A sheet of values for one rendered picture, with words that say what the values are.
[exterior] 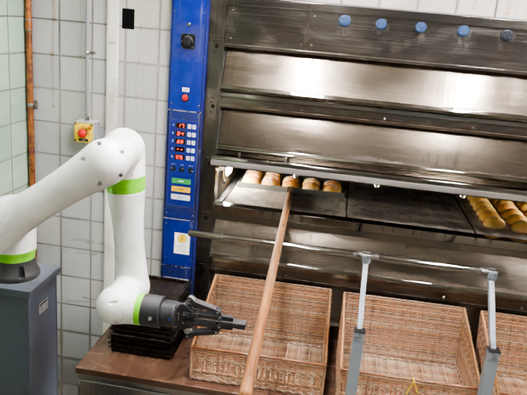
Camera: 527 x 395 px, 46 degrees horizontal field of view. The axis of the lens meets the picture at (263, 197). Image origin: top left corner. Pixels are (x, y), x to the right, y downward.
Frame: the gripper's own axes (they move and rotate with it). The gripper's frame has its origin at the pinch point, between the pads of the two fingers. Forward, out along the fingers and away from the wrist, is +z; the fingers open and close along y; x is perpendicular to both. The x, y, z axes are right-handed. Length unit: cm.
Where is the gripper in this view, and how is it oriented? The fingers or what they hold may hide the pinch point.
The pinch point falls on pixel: (234, 323)
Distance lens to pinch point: 176.2
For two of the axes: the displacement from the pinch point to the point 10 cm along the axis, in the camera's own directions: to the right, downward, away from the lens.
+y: -0.9, 9.6, 2.8
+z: 9.8, 1.3, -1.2
